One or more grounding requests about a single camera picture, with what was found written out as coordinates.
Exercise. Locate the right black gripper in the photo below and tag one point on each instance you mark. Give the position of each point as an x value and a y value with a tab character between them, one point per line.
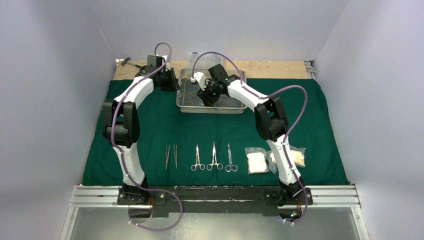
205	96

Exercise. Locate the silver hemostat forceps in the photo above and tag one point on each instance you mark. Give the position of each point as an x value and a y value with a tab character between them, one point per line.
197	164
214	161

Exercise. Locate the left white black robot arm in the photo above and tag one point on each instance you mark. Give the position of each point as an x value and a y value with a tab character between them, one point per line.
121	126

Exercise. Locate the dark green surgical drape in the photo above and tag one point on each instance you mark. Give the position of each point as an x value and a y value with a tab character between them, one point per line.
162	123

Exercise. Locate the clear plastic compartment box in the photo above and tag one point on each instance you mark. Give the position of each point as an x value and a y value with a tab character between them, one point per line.
205	62

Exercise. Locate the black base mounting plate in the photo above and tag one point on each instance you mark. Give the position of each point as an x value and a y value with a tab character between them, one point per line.
265	200

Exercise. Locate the small black-handled hammer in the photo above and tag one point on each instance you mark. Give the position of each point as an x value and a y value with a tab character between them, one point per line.
127	61

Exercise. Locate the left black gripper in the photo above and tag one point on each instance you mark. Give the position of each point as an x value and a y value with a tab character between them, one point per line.
173	86

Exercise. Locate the right side aluminium rail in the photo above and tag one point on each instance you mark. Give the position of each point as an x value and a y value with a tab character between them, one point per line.
310	70

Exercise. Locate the silver surgical scissors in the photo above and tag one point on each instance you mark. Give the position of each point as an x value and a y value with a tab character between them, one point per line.
231	167

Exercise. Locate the metal wire mesh tray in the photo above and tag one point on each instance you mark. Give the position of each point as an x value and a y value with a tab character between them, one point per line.
188	101

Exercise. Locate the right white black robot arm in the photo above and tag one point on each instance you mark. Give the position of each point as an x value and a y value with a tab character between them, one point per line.
271	121

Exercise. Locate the white gauze packet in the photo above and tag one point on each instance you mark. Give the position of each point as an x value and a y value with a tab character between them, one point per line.
256	160

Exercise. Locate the silver tweezers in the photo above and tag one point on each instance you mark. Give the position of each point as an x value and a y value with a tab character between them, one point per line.
175	154
167	154

